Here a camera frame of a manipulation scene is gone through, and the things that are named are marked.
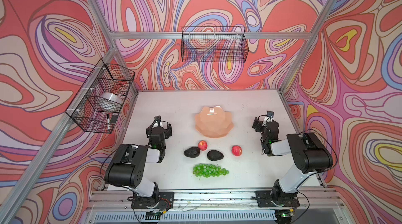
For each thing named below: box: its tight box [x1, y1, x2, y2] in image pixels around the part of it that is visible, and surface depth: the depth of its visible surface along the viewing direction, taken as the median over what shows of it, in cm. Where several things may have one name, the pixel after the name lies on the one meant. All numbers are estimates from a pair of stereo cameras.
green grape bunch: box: [192, 163, 230, 181], surface depth 80 cm
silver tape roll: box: [99, 92, 123, 105], surface depth 75 cm
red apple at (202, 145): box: [197, 140, 208, 151], surface depth 90 cm
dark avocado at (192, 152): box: [183, 146, 201, 159], surface depth 86 cm
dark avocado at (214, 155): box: [206, 149, 225, 161], surface depth 86 cm
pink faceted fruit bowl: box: [194, 105, 235, 139], surface depth 103 cm
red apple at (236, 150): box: [231, 144, 243, 157], surface depth 87 cm
